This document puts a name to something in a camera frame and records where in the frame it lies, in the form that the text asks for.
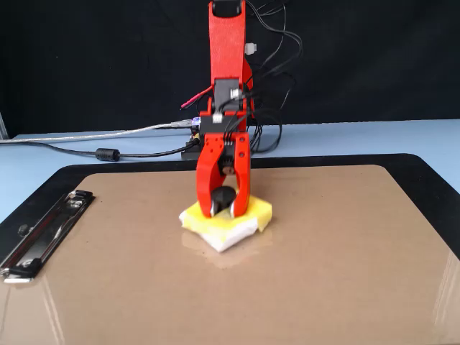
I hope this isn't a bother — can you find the metal clipboard clip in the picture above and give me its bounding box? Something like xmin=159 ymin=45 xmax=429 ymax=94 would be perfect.
xmin=0 ymin=189 xmax=96 ymax=285

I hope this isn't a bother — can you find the black mat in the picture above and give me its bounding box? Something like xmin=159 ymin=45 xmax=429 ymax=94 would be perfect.
xmin=0 ymin=153 xmax=460 ymax=264

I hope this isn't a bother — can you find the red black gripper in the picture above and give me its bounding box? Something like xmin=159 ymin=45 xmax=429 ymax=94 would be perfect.
xmin=195 ymin=98 xmax=252 ymax=219

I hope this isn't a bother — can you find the white yellow sponge black knob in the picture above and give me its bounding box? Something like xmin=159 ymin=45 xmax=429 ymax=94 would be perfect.
xmin=178 ymin=185 xmax=274 ymax=254

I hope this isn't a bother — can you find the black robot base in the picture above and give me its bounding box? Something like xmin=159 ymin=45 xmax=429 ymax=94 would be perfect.
xmin=180 ymin=142 xmax=203 ymax=162

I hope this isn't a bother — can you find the black cable with ferrite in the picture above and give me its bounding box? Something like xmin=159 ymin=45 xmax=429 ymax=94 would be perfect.
xmin=19 ymin=138 xmax=201 ymax=163

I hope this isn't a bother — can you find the brown clipboard board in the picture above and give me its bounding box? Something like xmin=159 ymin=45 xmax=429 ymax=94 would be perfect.
xmin=0 ymin=164 xmax=460 ymax=345

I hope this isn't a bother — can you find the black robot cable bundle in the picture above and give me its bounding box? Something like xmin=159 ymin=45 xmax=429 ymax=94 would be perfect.
xmin=215 ymin=0 xmax=303 ymax=154

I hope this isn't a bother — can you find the controller board with LED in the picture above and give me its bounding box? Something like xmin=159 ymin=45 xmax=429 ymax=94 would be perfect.
xmin=188 ymin=116 xmax=203 ymax=144

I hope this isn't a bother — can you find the silver USB cable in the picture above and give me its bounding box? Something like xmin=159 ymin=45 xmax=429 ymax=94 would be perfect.
xmin=0 ymin=119 xmax=195 ymax=145

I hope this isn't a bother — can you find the pink wire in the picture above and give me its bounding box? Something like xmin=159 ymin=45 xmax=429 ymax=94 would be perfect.
xmin=180 ymin=85 xmax=216 ymax=110

